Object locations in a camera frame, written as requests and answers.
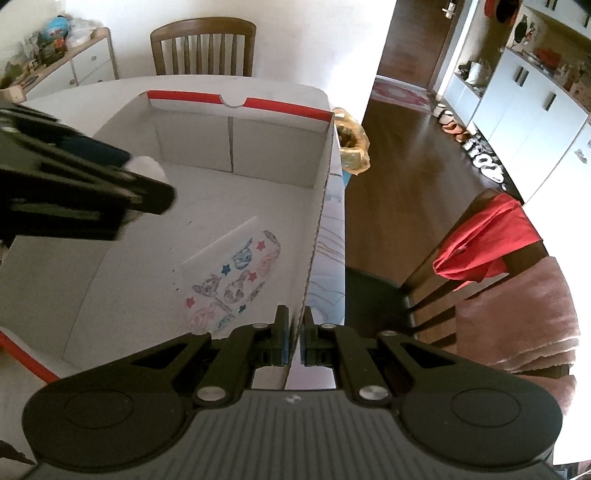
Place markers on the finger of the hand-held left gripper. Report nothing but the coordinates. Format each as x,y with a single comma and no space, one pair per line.
55,138
92,196

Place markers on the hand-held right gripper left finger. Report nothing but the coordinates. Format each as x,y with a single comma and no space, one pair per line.
282,341

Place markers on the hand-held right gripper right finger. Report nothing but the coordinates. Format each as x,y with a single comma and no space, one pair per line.
308,344

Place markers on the cardboard box with red rim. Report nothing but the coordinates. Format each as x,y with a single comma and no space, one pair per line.
258,152

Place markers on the dark wooden chair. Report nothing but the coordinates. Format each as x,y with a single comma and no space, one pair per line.
378,300

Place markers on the cartoon printed sheet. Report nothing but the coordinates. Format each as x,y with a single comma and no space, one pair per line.
231,277

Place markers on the pile of small toys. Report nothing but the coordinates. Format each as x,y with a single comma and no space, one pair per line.
34,57

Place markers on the white wooden dresser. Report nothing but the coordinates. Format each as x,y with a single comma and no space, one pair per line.
90,62

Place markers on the blue globe toy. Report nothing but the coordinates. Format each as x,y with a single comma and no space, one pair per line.
56,28

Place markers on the white plastic bag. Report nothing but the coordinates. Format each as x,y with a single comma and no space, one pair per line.
84,31

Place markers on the light wooden slat-back chair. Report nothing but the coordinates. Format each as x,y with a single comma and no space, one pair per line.
203,50

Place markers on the red cloth on chair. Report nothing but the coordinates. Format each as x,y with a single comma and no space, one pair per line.
489,240

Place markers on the pink towel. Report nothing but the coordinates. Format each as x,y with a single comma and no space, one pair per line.
521,323

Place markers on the row of shoes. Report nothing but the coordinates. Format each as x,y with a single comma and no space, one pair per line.
480,154

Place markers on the patterned red rug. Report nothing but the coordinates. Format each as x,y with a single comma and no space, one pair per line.
399,94

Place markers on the grey tote bag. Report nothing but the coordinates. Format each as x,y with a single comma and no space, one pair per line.
478,74

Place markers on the brown wooden door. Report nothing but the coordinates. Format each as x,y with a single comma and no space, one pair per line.
434,41

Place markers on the black red figurine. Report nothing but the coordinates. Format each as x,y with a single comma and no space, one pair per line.
521,30

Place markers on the red hanging hat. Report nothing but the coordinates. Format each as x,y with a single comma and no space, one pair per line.
490,7

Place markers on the black hanging hat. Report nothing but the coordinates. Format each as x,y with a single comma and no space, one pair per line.
508,9

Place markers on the white wall cabinet unit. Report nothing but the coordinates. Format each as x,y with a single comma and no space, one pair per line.
535,120

